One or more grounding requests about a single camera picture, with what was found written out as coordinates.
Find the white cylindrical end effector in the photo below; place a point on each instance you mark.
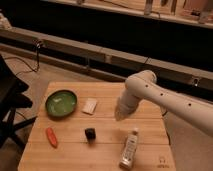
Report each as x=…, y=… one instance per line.
x=121, y=112

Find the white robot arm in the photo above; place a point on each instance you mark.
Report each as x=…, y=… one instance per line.
x=143, y=85

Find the white flat eraser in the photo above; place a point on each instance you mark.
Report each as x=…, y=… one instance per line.
x=89, y=106

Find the small black cube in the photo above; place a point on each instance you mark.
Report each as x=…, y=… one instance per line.
x=90, y=133

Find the white plastic bottle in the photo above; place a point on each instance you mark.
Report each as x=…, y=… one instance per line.
x=129, y=150

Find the green round bowl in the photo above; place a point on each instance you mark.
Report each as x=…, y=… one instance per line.
x=61, y=103

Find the orange carrot toy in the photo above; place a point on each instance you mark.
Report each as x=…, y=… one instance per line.
x=51, y=137

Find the black office chair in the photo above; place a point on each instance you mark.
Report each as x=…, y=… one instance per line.
x=11, y=98

